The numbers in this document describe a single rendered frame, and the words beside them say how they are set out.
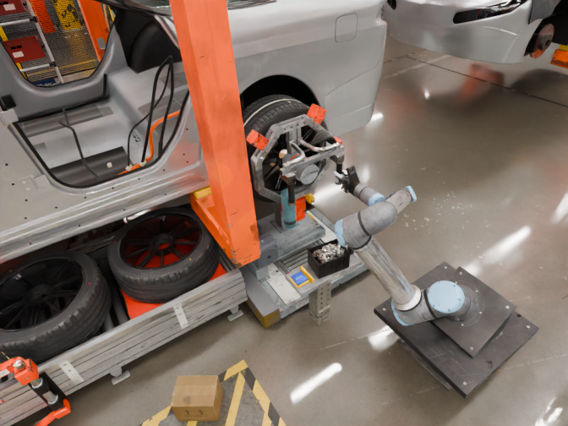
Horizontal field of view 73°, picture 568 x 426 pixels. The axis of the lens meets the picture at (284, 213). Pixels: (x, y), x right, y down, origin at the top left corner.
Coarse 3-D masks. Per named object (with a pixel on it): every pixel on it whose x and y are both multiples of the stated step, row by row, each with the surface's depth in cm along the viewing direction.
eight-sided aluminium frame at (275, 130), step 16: (272, 128) 215; (288, 128) 217; (320, 128) 230; (272, 144) 216; (320, 144) 245; (256, 160) 216; (256, 176) 223; (320, 176) 252; (272, 192) 241; (304, 192) 251
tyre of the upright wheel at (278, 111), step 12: (276, 96) 233; (288, 96) 238; (252, 108) 226; (264, 108) 223; (276, 108) 219; (288, 108) 220; (300, 108) 224; (252, 120) 220; (264, 120) 216; (276, 120) 219; (324, 120) 240; (264, 132) 219; (252, 180) 233
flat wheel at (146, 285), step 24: (144, 216) 258; (168, 216) 259; (192, 216) 255; (120, 240) 241; (144, 240) 243; (168, 240) 248; (192, 240) 270; (120, 264) 225; (144, 264) 227; (192, 264) 223; (216, 264) 247; (144, 288) 220; (168, 288) 222; (192, 288) 231
